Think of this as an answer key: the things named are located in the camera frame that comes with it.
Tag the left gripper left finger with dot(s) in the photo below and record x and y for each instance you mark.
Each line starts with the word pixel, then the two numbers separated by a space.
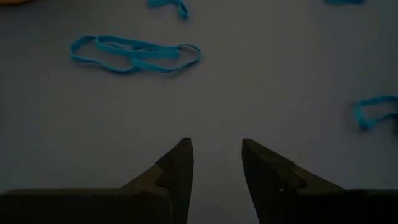
pixel 174 193

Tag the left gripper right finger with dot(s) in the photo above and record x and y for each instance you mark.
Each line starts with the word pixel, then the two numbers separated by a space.
pixel 273 196

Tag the blue rubber band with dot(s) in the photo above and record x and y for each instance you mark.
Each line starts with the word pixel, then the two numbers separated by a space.
pixel 140 51
pixel 360 118
pixel 342 1
pixel 183 11

